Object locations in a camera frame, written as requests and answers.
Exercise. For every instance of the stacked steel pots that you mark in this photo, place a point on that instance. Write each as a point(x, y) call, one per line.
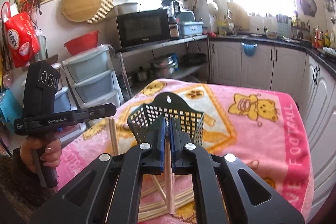
point(163, 66)

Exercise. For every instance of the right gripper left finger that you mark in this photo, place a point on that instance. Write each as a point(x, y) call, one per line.
point(153, 133)

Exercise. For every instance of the pink cartoon bear blanket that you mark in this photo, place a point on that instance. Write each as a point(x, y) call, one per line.
point(273, 144)

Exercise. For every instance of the red plastic basin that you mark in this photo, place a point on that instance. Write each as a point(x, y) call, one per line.
point(82, 43)

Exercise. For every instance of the plastic drawer tower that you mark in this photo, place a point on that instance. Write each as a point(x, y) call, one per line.
point(92, 77)

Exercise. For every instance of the black blender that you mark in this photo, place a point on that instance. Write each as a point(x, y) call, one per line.
point(173, 9)

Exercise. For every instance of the wrapped chopsticks near edge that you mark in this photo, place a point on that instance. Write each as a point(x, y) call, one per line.
point(113, 136)

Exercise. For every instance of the wooden chopstick pair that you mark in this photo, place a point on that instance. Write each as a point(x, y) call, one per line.
point(169, 179)

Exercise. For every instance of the dark green utensil basket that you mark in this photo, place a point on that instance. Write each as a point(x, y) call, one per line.
point(167, 105)

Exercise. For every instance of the blue dish drainer box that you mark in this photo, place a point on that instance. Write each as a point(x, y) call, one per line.
point(188, 26)

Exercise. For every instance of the blue hanging bin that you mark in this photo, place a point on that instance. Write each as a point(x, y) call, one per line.
point(249, 49)

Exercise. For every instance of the metal shelf rack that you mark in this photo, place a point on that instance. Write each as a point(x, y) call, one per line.
point(176, 59)

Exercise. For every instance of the left hand painted nails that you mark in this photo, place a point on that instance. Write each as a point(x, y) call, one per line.
point(51, 152)

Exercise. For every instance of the white base kitchen cabinets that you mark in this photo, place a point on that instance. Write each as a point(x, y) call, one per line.
point(307, 75)

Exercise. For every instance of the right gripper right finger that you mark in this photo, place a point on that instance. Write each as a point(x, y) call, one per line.
point(187, 157)

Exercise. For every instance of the wrapped chopsticks on blanket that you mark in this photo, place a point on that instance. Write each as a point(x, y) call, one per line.
point(153, 209)

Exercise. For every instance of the round woven bamboo tray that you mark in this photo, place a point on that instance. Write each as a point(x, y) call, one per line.
point(87, 11)

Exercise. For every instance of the red snack bag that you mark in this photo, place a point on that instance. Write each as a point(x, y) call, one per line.
point(20, 36)

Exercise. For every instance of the black microwave oven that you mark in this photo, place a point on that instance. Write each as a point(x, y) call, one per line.
point(136, 29)

